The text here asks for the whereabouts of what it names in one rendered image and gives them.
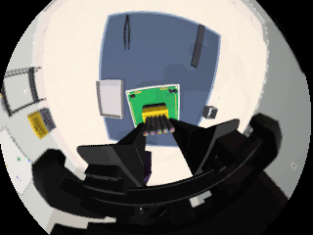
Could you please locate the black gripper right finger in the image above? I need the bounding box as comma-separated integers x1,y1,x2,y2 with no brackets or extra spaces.
168,117,240,176

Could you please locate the green circuit board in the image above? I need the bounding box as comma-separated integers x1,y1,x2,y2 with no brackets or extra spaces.
128,86,179,126

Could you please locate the blue-grey flat mat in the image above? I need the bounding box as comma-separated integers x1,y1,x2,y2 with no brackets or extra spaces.
98,11,222,142

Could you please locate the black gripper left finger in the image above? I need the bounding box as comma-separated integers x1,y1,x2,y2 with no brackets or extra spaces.
75,122,146,187

